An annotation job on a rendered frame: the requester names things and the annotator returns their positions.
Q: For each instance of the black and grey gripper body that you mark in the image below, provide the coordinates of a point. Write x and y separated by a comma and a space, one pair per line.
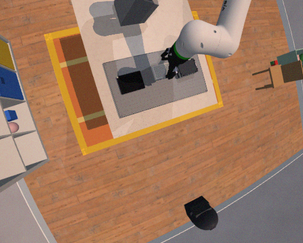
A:
173, 65

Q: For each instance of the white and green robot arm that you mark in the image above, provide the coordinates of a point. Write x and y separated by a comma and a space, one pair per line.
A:
221, 41

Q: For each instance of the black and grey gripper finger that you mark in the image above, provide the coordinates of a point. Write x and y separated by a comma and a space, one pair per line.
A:
171, 72
163, 56

